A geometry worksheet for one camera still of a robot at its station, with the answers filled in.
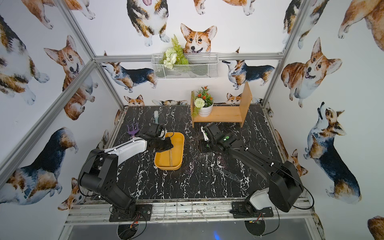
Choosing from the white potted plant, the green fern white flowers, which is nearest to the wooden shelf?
the white potted plant

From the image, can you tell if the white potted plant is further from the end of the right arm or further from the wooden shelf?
the end of the right arm

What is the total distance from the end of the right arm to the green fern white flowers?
1.38 ft

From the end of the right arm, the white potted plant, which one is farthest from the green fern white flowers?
the end of the right arm

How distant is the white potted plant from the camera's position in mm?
944

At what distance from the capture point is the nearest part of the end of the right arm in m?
0.58

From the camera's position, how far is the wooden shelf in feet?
3.11

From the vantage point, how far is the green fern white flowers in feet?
2.62

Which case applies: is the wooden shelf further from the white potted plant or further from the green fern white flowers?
the green fern white flowers

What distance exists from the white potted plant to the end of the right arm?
307 mm

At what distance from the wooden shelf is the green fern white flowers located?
238 mm
